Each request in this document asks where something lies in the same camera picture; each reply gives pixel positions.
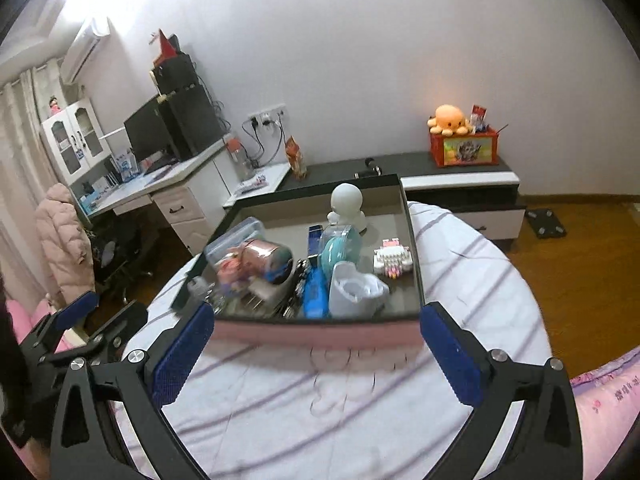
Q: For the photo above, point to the pink printed cylinder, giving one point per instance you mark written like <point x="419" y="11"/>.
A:
<point x="260" y="260"/>

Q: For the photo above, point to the black monitor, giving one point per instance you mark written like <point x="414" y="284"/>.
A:
<point x="147" y="132"/>

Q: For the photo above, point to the blue barcode packet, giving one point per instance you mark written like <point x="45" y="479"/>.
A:
<point x="315" y="295"/>

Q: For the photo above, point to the white glass door cabinet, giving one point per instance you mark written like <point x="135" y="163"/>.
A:
<point x="70" y="135"/>

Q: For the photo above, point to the red white packet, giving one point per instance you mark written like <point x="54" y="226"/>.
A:
<point x="479" y="115"/>

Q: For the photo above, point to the black office chair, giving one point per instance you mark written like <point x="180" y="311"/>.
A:
<point x="115" y="250"/>

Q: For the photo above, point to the black computer tower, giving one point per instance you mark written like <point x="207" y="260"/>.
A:
<point x="192" y="120"/>

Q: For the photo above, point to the white pink building block figure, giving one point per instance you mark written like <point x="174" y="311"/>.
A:
<point x="392" y="257"/>

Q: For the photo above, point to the white round head figure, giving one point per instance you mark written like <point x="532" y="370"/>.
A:
<point x="347" y="200"/>

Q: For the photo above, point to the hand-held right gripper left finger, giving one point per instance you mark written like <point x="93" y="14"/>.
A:
<point x="180" y="355"/>

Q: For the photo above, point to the small pink doll figure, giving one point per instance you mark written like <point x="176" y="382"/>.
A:
<point x="55" y="106"/>

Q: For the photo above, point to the printed leaflet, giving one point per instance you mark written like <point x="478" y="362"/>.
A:
<point x="252" y="185"/>

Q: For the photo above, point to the red printed crate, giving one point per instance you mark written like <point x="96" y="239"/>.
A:
<point x="465" y="151"/>

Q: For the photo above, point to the white air conditioner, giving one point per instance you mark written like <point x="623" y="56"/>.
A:
<point x="82" y="50"/>

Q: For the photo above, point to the white desk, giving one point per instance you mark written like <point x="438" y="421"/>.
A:
<point x="185" y="210"/>

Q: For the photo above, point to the white wall outlet strip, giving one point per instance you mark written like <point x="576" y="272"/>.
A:
<point x="267" y="116"/>

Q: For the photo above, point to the blue white packets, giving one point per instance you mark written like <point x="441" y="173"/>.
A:
<point x="125" y="167"/>

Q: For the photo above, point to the pink puffer jacket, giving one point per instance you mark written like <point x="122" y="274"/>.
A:
<point x="62" y="240"/>

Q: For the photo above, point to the clear plastic box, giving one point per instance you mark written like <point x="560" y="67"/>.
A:
<point x="240" y="232"/>

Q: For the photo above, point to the pink pillow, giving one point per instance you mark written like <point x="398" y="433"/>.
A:
<point x="27" y="315"/>

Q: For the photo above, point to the black metal tool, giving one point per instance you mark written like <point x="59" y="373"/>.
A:
<point x="297" y="285"/>

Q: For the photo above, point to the purple printed blanket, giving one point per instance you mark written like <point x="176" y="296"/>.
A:
<point x="605" y="400"/>

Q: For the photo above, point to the dark blue small box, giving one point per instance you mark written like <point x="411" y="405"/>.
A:
<point x="315" y="240"/>

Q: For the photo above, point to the clear jar orange lid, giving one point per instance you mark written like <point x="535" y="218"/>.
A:
<point x="240" y="157"/>

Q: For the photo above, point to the teal round container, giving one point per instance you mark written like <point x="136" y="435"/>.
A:
<point x="337" y="255"/>

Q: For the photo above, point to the beige curtain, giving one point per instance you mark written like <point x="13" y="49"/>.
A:
<point x="20" y="185"/>

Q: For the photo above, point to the orange snack bag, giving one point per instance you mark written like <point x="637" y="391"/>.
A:
<point x="296" y="160"/>

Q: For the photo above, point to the black pink storage box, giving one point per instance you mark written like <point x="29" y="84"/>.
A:
<point x="320" y="332"/>

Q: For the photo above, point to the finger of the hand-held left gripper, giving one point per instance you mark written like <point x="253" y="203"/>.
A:
<point x="75" y="307"/>
<point x="120" y="325"/>

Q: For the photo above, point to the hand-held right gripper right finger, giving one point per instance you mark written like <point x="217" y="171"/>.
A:
<point x="450" y="355"/>

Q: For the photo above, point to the red box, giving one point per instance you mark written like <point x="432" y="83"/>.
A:
<point x="165" y="47"/>

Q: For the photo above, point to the white plastic holder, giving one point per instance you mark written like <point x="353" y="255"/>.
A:
<point x="350" y="290"/>

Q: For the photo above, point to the black white low cabinet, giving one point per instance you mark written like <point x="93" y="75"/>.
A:
<point x="450" y="180"/>

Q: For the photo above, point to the black floor scale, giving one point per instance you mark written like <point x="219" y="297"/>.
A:
<point x="545" y="222"/>

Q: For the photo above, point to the orange octopus plush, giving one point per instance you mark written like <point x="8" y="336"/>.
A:
<point x="448" y="119"/>

